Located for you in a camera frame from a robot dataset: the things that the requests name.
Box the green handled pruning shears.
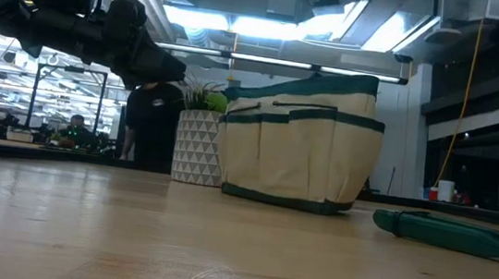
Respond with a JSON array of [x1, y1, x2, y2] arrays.
[[369, 205, 499, 261]]

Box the beige gardening bag green trim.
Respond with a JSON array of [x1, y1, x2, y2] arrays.
[[210, 60, 391, 222]]

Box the grey ceiling box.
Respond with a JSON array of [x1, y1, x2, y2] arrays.
[[265, 0, 298, 18]]

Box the ceiling light bar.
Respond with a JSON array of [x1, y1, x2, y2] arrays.
[[153, 41, 409, 86]]

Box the person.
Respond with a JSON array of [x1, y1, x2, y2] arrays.
[[56, 112, 103, 152], [117, 78, 188, 173]]

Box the black background rack frame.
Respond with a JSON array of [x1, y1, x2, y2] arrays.
[[22, 61, 110, 149]]

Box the yellow cable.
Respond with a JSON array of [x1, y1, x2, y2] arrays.
[[432, 16, 485, 191]]

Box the small green background plant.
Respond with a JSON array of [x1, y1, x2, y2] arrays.
[[47, 130, 78, 150]]

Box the potted succulent white patterned pot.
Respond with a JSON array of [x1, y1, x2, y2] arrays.
[[169, 74, 234, 188]]

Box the black metal table frame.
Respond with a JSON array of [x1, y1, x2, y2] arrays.
[[0, 140, 499, 230]]

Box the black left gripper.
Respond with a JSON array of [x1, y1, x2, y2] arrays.
[[95, 0, 194, 96]]

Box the white cup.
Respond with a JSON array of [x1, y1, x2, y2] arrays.
[[436, 179, 456, 203]]

